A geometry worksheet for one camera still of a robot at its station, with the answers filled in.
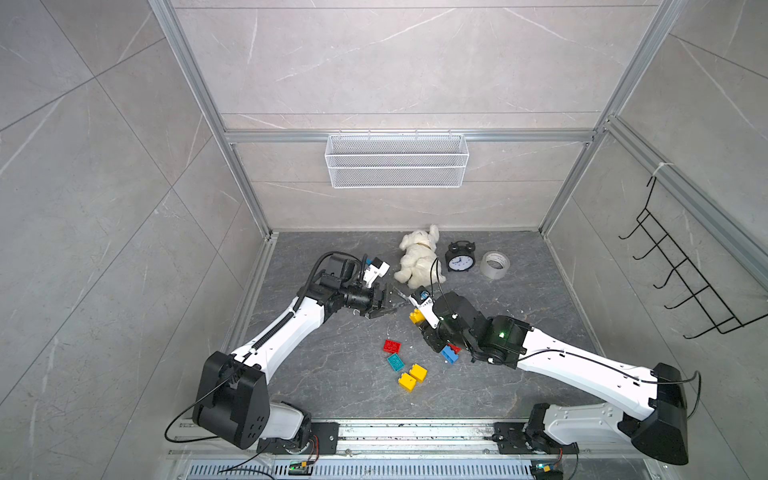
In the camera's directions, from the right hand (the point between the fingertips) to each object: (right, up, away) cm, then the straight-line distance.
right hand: (424, 319), depth 74 cm
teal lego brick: (-7, -15, +11) cm, 20 cm away
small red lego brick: (-8, -11, +14) cm, 19 cm away
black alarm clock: (+16, +16, +29) cm, 36 cm away
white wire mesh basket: (-6, +49, +27) cm, 56 cm away
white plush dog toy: (+1, +13, +21) cm, 25 cm away
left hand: (-5, +4, 0) cm, 6 cm away
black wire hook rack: (+58, +3, -16) cm, 61 cm away
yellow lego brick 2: (-1, -17, +7) cm, 18 cm away
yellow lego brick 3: (-4, -19, +6) cm, 20 cm away
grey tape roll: (+31, +13, +35) cm, 48 cm away
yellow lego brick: (-2, +1, -3) cm, 4 cm away
